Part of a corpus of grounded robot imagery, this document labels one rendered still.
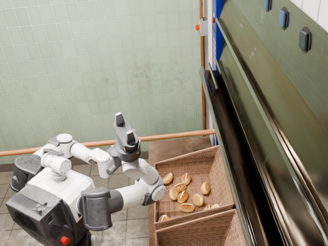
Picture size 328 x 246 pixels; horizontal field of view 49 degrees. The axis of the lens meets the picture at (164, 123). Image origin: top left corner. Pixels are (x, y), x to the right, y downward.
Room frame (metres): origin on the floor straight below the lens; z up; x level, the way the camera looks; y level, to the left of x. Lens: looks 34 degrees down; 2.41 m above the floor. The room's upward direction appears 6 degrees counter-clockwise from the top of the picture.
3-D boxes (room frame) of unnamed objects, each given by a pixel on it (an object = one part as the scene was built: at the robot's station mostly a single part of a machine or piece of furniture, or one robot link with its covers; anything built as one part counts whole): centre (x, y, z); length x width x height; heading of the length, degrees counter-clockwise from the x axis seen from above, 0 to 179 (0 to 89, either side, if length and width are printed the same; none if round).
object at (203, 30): (2.60, -0.37, 1.46); 0.10 x 0.07 x 0.10; 179
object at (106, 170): (1.37, 0.29, 1.27); 0.11 x 0.11 x 0.11; 55
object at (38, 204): (1.10, 0.49, 1.27); 0.34 x 0.30 x 0.36; 55
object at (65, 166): (1.15, 0.45, 1.47); 0.10 x 0.07 x 0.09; 55
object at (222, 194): (1.69, -0.13, 0.72); 0.56 x 0.49 x 0.28; 178
